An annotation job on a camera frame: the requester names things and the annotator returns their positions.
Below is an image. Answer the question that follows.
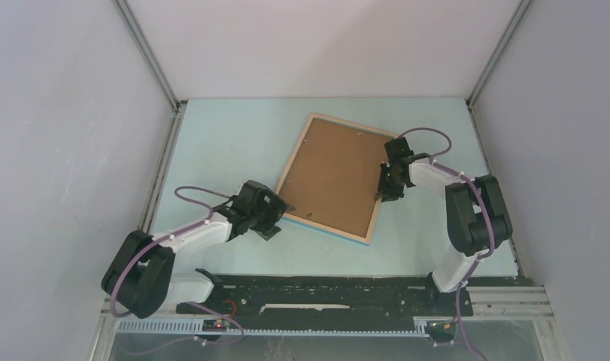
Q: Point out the wooden picture frame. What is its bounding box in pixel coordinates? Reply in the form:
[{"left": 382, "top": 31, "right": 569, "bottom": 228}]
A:
[{"left": 275, "top": 112, "right": 399, "bottom": 247}]

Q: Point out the brown backing board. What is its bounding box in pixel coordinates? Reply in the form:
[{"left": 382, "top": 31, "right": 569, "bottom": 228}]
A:
[{"left": 279, "top": 117, "right": 393, "bottom": 239}]

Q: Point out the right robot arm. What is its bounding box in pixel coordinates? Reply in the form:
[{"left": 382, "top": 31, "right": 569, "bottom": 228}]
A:
[{"left": 376, "top": 137, "right": 513, "bottom": 314}]

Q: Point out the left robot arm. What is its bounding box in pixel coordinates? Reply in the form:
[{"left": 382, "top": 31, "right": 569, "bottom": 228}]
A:
[{"left": 101, "top": 180, "right": 294, "bottom": 319}]

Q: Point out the aluminium mounting profile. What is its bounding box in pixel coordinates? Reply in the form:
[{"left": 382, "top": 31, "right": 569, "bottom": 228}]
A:
[{"left": 86, "top": 286, "right": 566, "bottom": 360}]

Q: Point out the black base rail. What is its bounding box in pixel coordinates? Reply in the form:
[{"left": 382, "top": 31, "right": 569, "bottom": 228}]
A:
[{"left": 204, "top": 275, "right": 473, "bottom": 333}]

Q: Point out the left corner aluminium post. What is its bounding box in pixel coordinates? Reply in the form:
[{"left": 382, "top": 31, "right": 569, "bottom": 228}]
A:
[{"left": 111, "top": 0, "right": 181, "bottom": 111}]

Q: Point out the corner aluminium post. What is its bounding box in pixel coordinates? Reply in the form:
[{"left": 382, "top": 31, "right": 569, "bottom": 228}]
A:
[
  {"left": 466, "top": 0, "right": 534, "bottom": 110},
  {"left": 111, "top": 0, "right": 181, "bottom": 111}
]

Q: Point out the right corner aluminium post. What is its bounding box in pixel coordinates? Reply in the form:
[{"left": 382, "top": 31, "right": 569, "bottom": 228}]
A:
[{"left": 466, "top": 0, "right": 534, "bottom": 110}]

